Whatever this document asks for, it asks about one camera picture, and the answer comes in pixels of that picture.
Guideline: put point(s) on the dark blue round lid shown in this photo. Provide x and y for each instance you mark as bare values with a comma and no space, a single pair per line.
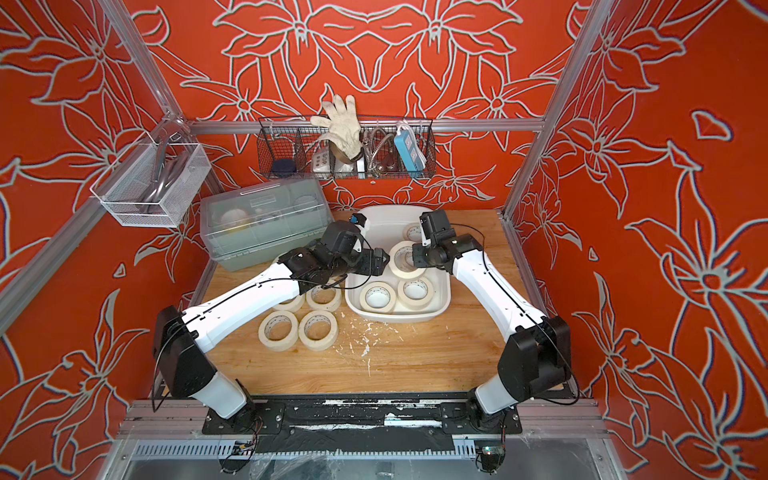
283,168

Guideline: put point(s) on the white power strip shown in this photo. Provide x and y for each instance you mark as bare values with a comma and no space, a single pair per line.
320,163

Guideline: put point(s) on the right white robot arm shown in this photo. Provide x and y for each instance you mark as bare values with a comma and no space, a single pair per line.
536,356

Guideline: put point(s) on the black wire basket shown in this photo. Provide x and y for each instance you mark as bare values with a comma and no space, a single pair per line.
375,147

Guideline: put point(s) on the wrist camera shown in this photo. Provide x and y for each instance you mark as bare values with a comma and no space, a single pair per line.
343,239
435,227

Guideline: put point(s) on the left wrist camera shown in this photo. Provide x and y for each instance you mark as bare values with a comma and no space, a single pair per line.
343,239

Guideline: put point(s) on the beige tape roll twelve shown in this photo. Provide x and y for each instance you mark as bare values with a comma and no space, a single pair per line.
378,297

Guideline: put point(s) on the white work glove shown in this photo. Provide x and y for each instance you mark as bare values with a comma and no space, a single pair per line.
341,124

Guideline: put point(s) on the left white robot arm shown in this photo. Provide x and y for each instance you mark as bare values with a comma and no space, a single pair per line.
182,339

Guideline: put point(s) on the beige tape roll eight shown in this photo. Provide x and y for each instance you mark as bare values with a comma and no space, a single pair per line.
324,299

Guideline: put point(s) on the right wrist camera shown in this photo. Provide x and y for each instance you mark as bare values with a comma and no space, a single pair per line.
435,227

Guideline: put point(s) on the beige tape roll three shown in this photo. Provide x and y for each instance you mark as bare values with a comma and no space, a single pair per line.
278,331

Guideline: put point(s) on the grey lidded storage box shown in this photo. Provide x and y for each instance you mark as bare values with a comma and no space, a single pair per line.
256,224

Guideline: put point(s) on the beige tape roll two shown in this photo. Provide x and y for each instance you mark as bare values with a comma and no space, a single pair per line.
292,305

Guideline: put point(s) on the beige tape roll six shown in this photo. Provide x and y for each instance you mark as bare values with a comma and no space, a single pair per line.
416,293

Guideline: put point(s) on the beige tape roll five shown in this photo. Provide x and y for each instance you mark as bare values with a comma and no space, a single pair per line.
413,233

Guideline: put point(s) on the blue box in basket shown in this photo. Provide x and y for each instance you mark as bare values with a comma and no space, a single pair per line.
411,155

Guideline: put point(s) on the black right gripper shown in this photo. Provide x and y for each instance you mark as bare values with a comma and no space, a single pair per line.
417,256

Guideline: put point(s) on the beige tape roll nine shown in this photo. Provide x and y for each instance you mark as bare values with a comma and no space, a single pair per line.
318,330

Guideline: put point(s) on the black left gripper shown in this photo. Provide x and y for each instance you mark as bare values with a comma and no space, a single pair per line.
373,257

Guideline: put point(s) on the white plastic tray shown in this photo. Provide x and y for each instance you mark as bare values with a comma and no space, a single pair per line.
383,229

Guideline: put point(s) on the beige tape roll ten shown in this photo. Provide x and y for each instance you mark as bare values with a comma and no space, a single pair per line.
402,262

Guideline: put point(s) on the white wire basket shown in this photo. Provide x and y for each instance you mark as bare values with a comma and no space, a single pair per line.
153,184

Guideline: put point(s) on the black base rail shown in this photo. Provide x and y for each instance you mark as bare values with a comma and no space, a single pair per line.
366,423

